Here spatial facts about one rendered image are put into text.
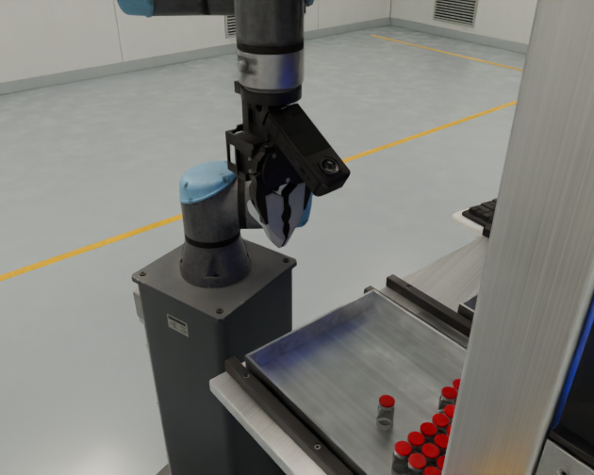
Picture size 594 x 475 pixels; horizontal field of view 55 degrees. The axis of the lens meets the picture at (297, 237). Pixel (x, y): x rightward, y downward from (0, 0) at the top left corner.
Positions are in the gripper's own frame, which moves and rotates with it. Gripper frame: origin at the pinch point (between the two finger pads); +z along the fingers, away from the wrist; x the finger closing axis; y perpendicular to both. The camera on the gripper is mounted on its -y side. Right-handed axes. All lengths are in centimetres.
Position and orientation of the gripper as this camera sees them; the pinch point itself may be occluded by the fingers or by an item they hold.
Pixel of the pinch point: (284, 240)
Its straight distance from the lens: 75.2
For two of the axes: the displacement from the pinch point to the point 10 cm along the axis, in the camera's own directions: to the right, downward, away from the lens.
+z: 0.0, 8.6, 5.2
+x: -7.8, 3.2, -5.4
